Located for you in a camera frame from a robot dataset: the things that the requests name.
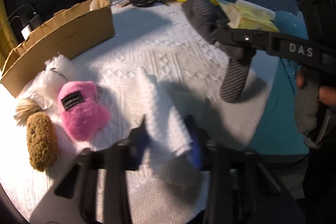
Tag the person's right forearm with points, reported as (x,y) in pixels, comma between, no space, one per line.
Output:
(307,113)

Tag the brown plush toy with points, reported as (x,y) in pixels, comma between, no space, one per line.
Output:
(42,142)

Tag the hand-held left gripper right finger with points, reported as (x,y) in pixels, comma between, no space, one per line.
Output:
(194,151)

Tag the white fluffy plush toy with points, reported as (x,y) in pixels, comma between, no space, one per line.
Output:
(56,77)

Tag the pale yellow tissue packet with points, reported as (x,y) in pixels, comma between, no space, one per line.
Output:
(249,16)

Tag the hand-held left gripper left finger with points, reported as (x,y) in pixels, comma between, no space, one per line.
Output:
(142,136)

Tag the pink plush toy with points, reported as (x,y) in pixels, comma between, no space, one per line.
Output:
(81,111)

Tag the person's right hand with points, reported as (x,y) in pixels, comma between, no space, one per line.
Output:
(328,95)

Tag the person's dark clothing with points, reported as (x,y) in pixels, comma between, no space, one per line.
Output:
(320,182)

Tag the cardboard box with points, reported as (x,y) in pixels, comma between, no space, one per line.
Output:
(68,32)

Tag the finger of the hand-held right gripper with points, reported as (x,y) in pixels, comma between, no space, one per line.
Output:
(240,39)

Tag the white textured tablecloth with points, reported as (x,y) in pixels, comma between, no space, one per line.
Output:
(162,37)

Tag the white waffle cloth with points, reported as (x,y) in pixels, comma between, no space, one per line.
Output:
(162,113)

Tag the grey knit sock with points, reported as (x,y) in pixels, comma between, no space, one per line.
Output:
(210,22)

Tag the beige bristly pompom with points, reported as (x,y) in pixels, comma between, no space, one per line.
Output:
(25,111)

